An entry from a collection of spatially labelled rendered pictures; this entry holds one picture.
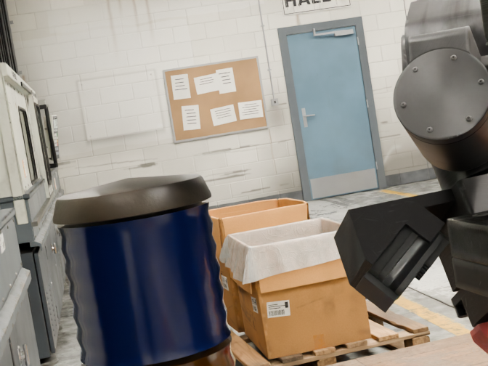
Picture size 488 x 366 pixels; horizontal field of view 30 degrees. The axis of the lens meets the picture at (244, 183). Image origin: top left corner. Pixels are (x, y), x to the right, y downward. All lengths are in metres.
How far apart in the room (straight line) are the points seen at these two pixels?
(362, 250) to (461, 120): 0.10
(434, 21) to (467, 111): 0.13
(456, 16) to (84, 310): 0.46
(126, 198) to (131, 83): 11.04
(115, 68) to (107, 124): 0.69
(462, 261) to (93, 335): 0.28
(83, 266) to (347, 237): 0.37
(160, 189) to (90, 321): 0.04
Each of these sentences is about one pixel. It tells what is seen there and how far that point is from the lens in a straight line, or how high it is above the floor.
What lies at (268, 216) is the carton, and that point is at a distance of 4.54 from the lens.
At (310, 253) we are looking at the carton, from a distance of 3.96.
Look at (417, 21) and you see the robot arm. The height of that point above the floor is 1.25.
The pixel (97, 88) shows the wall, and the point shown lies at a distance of 11.23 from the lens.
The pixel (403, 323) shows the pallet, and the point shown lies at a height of 0.14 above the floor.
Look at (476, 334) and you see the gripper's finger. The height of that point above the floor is 1.05.
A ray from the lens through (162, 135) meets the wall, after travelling 11.25.
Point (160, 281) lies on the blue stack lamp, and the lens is 0.21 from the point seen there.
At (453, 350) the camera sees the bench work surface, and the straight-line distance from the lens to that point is 1.11.
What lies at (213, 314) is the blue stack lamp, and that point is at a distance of 0.22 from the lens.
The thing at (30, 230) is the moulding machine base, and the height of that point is 0.77.
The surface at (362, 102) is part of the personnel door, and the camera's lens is 11.73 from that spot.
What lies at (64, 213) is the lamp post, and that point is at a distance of 0.22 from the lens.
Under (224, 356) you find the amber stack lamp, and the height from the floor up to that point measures 1.15.
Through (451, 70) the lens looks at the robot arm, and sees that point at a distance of 0.54.
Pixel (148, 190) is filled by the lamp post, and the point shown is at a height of 1.20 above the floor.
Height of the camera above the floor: 1.21
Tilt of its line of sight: 4 degrees down
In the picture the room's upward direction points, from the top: 9 degrees counter-clockwise
